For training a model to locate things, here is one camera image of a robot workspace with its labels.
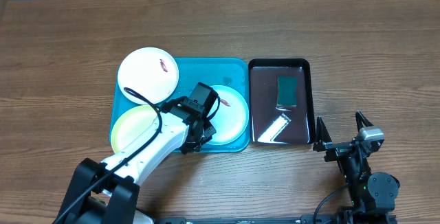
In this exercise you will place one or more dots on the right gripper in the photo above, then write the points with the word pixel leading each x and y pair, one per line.
pixel 324 142

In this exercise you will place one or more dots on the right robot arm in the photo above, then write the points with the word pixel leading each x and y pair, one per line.
pixel 372 194

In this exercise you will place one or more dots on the light blue plate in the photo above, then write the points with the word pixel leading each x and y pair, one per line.
pixel 230 120

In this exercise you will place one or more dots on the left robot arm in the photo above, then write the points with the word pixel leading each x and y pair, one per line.
pixel 107 192

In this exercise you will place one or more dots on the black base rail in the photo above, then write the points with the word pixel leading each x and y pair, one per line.
pixel 304 219

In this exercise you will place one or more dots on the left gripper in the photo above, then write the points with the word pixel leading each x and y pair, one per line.
pixel 209 130

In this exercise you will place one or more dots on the pink plate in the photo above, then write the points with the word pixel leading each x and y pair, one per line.
pixel 151 72

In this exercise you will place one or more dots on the green scrub sponge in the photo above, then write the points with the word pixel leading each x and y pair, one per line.
pixel 286 91

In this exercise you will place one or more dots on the black water basin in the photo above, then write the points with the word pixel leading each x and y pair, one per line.
pixel 271 124

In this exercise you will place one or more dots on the yellow plate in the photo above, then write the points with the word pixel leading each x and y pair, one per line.
pixel 130 125

